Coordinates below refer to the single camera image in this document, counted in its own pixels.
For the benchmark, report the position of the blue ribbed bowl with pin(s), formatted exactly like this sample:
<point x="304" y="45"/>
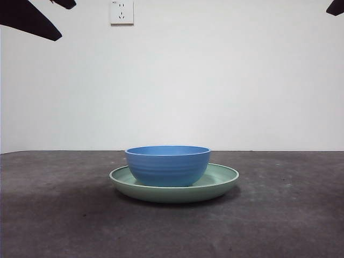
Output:
<point x="166" y="169"/>

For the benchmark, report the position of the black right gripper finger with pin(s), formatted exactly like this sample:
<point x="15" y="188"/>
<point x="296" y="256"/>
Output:
<point x="337" y="9"/>

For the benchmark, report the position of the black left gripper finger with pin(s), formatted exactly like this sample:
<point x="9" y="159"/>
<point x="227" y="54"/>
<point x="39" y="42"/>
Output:
<point x="65" y="3"/>
<point x="27" y="18"/>

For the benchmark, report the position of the white wall socket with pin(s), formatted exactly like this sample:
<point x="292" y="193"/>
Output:
<point x="122" y="13"/>

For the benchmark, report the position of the pale green plate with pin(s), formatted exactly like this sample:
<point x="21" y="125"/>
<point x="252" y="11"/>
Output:
<point x="174" y="194"/>

